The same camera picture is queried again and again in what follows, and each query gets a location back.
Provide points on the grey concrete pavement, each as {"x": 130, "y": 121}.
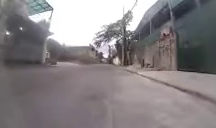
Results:
{"x": 186, "y": 80}

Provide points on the low grey building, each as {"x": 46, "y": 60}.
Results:
{"x": 79, "y": 53}

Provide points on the grey asphalt road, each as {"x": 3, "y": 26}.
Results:
{"x": 89, "y": 96}

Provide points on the grey building with canopy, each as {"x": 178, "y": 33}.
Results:
{"x": 22, "y": 40}

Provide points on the green-roofed building with wall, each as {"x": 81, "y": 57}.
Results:
{"x": 182, "y": 43}

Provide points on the utility pole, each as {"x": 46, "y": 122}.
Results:
{"x": 123, "y": 40}

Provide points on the tree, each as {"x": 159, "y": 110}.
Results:
{"x": 112, "y": 33}

